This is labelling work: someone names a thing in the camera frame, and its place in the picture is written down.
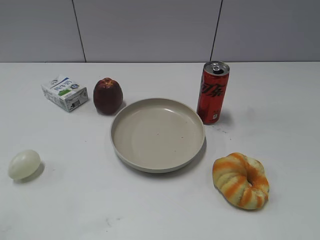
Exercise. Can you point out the red soda can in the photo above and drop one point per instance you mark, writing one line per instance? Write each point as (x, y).
(214, 81)

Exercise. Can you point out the white egg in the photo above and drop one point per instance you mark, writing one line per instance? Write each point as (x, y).
(24, 164)

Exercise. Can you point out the small white milk carton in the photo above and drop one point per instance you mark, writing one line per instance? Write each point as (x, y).
(65, 93)

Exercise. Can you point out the beige round plate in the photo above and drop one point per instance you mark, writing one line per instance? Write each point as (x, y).
(157, 135)

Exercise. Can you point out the dark red apple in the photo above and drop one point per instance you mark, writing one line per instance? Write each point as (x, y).
(107, 96)

